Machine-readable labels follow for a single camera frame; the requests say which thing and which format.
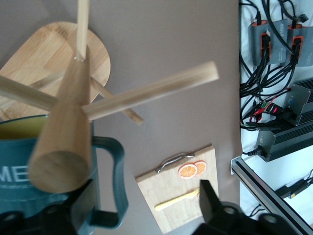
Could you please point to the teal mug yellow inside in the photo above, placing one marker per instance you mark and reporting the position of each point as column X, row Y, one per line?
column 14, row 156

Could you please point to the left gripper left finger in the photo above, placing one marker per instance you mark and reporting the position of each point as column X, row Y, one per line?
column 83, row 203

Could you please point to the bamboo cutting board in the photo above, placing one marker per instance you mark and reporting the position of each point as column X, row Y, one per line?
column 171, row 186

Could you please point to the aluminium camera mast bracket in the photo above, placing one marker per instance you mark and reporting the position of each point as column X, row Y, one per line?
column 256, row 186

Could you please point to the wooden mug tree rack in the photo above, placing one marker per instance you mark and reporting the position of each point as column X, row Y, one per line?
column 63, row 137

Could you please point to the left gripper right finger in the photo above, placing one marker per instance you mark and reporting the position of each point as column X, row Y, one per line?
column 209, row 198

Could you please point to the yellow plastic fork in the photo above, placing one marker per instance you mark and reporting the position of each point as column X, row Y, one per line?
column 171, row 202

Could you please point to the grey orange usb hub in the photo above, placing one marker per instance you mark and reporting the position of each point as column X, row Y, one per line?
column 278, row 44
column 305, row 49

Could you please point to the small black adapter box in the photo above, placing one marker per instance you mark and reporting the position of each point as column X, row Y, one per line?
column 291, row 191

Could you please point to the black finned power supply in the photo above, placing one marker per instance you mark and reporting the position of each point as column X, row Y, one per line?
column 286, row 142

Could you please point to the orange slice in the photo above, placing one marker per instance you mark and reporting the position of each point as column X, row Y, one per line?
column 187, row 171
column 201, row 167

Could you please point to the grey metal converter box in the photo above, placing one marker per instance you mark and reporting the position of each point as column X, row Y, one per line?
column 299, row 102

